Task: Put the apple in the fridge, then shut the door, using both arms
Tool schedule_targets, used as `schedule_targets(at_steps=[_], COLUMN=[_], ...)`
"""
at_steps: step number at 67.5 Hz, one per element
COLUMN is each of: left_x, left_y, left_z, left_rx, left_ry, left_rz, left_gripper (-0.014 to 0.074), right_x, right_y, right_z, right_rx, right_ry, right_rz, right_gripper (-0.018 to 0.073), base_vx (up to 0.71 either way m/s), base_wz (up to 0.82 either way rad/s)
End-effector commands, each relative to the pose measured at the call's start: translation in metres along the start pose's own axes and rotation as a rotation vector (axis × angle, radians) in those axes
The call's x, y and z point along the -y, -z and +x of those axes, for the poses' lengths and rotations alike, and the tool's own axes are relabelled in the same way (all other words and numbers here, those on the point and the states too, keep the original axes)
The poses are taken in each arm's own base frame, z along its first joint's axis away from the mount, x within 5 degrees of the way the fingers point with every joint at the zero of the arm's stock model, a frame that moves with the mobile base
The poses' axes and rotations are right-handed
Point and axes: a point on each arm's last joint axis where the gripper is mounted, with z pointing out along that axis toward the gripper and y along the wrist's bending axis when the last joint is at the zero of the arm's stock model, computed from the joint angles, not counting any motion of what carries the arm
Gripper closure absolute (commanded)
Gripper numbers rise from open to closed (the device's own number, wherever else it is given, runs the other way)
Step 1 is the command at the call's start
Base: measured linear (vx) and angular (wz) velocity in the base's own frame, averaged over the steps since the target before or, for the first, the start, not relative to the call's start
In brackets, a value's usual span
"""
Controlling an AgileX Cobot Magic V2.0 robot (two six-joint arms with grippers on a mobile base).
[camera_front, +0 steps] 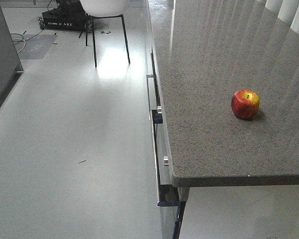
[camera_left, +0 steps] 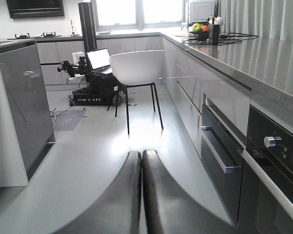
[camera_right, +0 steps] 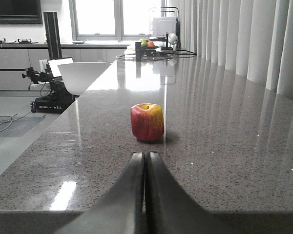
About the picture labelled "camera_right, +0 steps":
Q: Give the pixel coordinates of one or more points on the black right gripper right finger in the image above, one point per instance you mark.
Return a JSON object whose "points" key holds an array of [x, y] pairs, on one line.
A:
{"points": [[170, 210]]}

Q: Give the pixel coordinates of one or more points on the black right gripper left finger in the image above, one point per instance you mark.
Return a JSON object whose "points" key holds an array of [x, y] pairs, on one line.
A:
{"points": [[119, 211]]}

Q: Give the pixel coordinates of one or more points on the red yellow apple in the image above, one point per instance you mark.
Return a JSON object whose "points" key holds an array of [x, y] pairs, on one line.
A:
{"points": [[147, 121]]}

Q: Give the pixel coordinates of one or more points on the green apple in bowl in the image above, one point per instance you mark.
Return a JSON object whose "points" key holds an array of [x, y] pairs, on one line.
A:
{"points": [[143, 42]]}

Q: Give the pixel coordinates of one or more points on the white round chair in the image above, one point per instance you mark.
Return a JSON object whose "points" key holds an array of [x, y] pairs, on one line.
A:
{"points": [[78, 76]]}

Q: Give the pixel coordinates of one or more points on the black fruit bowl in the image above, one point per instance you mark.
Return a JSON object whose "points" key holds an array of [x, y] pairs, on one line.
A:
{"points": [[148, 48]]}

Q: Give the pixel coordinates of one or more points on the orange fruit in bowl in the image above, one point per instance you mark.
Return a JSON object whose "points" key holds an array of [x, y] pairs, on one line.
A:
{"points": [[150, 44]]}

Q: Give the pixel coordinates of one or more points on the white mug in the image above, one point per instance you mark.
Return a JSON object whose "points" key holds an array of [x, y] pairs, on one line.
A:
{"points": [[172, 38]]}

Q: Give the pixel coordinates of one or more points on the white microwave oven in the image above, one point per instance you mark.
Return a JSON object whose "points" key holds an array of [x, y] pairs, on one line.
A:
{"points": [[162, 25]]}

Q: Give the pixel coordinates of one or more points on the grey kitchen cabinets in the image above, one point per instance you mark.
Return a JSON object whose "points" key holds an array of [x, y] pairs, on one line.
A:
{"points": [[16, 58]]}

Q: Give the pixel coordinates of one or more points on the white curtain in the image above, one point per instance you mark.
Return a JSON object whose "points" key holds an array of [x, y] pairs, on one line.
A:
{"points": [[253, 38]]}

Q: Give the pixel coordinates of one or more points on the black vertical column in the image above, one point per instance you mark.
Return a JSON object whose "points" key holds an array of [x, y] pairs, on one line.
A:
{"points": [[52, 35]]}

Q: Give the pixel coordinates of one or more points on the black wire rack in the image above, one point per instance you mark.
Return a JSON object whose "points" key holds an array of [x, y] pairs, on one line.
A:
{"points": [[164, 12]]}

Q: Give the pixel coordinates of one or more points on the wall-mounted black television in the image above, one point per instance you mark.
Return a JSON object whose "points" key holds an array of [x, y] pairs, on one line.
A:
{"points": [[20, 12]]}

